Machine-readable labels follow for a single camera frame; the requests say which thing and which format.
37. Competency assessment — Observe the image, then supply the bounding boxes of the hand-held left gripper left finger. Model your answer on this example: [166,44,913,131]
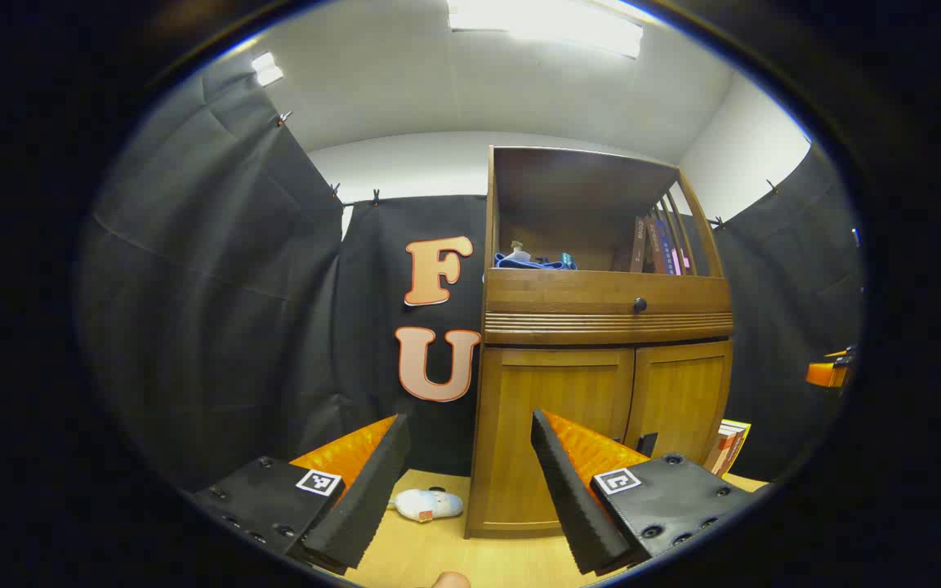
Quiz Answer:
[191,413,412,571]

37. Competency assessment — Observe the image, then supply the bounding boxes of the small ceiling light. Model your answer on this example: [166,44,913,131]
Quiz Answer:
[251,51,284,87]

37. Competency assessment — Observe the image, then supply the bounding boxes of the white book with orange spine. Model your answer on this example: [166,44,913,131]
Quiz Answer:
[703,425,733,476]

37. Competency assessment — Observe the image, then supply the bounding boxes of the wooden cabinet drawer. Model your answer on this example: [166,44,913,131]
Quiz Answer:
[483,268,735,346]

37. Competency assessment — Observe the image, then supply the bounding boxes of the maroon shelf book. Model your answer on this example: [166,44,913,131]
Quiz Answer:
[644,216,667,275]

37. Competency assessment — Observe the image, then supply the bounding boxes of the black backdrop cloth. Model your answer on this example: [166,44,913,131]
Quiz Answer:
[78,53,863,495]

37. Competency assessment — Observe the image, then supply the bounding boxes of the blue shelf book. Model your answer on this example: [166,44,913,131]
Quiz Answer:
[655,219,679,275]

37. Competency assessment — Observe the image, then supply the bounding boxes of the white plush toy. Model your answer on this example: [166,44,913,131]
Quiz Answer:
[391,488,465,524]

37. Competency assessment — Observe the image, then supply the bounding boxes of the brown standing book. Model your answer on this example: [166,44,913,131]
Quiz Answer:
[711,421,742,478]

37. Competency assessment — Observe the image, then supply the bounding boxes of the yellow standing book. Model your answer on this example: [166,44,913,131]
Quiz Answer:
[720,419,752,479]

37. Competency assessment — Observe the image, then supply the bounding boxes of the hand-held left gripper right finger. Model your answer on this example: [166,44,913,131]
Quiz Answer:
[531,410,755,576]

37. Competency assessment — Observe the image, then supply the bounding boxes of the blue coiled cable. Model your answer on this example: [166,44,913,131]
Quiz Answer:
[493,252,578,271]

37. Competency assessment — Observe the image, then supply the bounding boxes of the wooden double-door shoe cabinet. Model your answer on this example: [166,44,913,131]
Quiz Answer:
[465,145,735,540]

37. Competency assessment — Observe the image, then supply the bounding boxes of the wooden shoe cabinet door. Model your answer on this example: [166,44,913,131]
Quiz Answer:
[624,341,734,468]
[475,346,636,533]

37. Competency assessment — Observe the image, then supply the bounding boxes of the large ceiling light panel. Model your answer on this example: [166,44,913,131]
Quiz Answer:
[448,0,644,60]

